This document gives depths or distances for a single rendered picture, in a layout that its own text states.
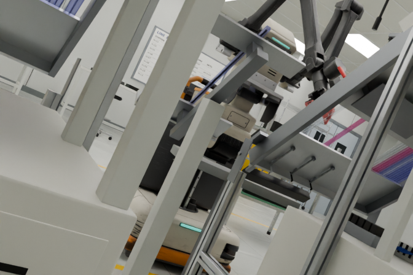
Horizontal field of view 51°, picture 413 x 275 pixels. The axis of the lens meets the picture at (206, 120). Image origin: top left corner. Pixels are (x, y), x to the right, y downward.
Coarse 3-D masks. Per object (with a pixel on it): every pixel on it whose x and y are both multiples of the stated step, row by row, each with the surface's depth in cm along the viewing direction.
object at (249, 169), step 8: (248, 168) 162; (248, 176) 166; (256, 176) 166; (264, 176) 169; (272, 176) 172; (264, 184) 171; (272, 184) 171; (280, 184) 173; (288, 184) 176; (280, 192) 176; (288, 192) 176; (296, 192) 177; (304, 192) 180; (304, 200) 181
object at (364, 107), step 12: (384, 72) 133; (372, 84) 136; (384, 84) 131; (360, 96) 140; (372, 96) 135; (408, 96) 141; (348, 108) 144; (360, 108) 139; (372, 108) 139; (408, 108) 139; (396, 120) 144; (408, 120) 144; (396, 132) 148; (408, 132) 149; (408, 144) 160
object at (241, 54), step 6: (264, 30) 122; (240, 54) 130; (234, 60) 132; (228, 66) 134; (222, 72) 136; (216, 78) 138; (210, 84) 141; (204, 90) 143; (198, 96) 146; (192, 102) 148
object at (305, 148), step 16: (288, 144) 158; (304, 144) 158; (320, 144) 158; (272, 160) 166; (288, 160) 165; (304, 160) 166; (320, 160) 166; (336, 160) 166; (304, 176) 174; (336, 176) 174; (368, 176) 175; (384, 176) 177; (336, 192) 184; (368, 192) 184; (384, 192) 185
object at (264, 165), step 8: (264, 160) 164; (264, 168) 162; (272, 168) 165; (280, 168) 168; (280, 176) 166; (288, 176) 168; (296, 176) 172; (296, 184) 171; (304, 184) 172; (312, 184) 176; (320, 192) 176; (328, 192) 180; (360, 208) 189
